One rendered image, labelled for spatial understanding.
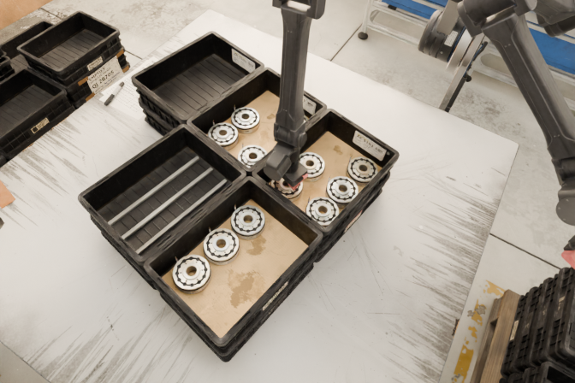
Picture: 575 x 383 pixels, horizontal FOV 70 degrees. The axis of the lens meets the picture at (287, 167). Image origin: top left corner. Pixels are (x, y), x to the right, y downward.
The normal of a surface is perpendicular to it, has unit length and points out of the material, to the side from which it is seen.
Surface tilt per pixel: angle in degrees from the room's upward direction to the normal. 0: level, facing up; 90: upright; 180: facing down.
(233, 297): 0
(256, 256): 0
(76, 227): 0
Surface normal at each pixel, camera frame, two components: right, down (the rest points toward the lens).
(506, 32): -0.56, 0.62
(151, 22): 0.07, -0.58
